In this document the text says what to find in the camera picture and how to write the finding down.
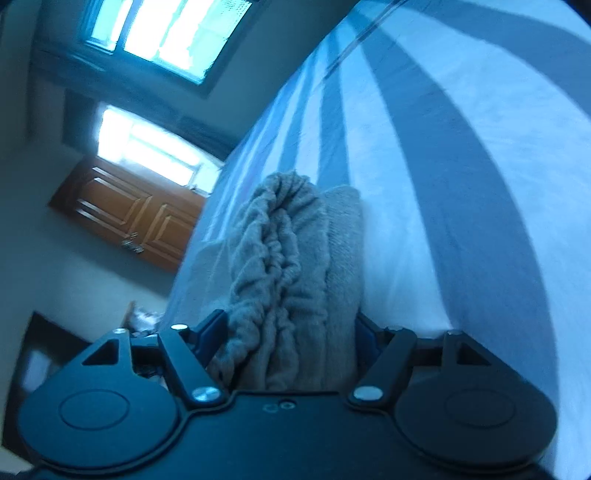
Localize striped bed cover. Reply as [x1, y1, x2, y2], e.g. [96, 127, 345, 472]
[159, 0, 591, 480]

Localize brown wooden door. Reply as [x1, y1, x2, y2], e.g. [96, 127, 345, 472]
[48, 154, 206, 273]

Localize small window beside door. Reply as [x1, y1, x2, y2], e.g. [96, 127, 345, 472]
[94, 105, 223, 191]

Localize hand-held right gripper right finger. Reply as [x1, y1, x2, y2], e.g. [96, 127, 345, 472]
[345, 311, 493, 409]

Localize dark furniture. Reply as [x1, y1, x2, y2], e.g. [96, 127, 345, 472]
[4, 311, 95, 462]

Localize large bright window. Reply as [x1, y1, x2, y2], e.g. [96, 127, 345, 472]
[82, 0, 260, 88]

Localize white plastic bag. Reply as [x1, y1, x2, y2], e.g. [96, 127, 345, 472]
[124, 302, 163, 332]

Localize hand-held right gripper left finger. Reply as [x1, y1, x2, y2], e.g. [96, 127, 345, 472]
[82, 309, 230, 409]

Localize beige fleece pants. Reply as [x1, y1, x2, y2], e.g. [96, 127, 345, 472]
[205, 170, 366, 394]

